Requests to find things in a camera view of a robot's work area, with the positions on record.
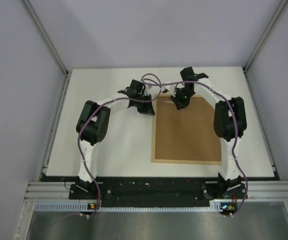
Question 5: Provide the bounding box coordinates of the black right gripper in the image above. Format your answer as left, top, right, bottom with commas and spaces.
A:
170, 87, 195, 110

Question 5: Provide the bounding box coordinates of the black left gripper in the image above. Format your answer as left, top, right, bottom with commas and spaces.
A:
134, 94, 155, 117

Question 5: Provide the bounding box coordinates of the wooden picture frame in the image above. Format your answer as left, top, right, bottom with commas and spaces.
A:
151, 94, 222, 166

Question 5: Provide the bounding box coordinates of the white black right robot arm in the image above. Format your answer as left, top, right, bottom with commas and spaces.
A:
170, 66, 247, 198

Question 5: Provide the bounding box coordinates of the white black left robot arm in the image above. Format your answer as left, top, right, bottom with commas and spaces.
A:
76, 79, 155, 200

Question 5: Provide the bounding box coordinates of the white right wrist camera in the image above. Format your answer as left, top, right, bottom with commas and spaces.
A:
160, 82, 178, 96

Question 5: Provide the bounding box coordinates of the aluminium left table rail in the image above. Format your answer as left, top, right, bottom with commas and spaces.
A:
37, 72, 72, 182

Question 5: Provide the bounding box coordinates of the aluminium table rail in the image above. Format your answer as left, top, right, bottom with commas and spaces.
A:
37, 72, 72, 182
242, 67, 283, 181

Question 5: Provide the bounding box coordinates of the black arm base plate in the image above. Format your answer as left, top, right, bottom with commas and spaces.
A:
69, 176, 248, 201

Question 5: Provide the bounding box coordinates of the white slotted cable duct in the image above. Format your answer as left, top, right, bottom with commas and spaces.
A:
35, 199, 237, 212

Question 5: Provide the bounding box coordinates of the aluminium right table rail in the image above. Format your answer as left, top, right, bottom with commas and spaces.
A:
242, 67, 283, 181

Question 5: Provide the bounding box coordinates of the aluminium right corner post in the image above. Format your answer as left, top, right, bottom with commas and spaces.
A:
242, 0, 288, 74

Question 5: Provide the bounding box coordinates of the aluminium corner post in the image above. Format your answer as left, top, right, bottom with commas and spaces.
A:
242, 0, 288, 74
20, 0, 69, 76

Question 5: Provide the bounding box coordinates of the aluminium front rail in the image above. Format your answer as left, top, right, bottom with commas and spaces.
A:
24, 181, 288, 202

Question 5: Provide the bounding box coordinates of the aluminium left corner post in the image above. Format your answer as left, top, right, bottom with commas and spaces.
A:
20, 0, 69, 76

